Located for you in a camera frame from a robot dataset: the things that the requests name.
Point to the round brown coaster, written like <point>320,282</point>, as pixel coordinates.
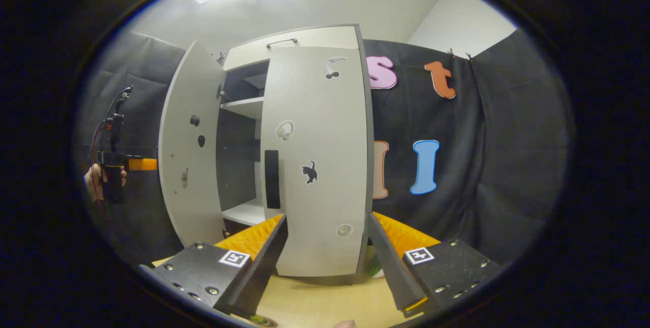
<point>269,323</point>

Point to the cabinet door with camera sticker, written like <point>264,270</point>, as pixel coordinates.
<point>188,89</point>

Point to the black backdrop cloth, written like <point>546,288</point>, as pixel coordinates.
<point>508,165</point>

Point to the watermelon slice toy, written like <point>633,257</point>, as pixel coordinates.
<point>376,267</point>

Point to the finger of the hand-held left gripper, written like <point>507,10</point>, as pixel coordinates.
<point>144,164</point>

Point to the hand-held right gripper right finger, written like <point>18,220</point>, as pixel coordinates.
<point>391,262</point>

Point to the grey cabinet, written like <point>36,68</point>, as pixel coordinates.
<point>238,165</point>

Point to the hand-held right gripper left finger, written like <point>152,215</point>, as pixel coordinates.
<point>264,262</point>

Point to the cabinet door with headphone sticker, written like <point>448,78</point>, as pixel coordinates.
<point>325,191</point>

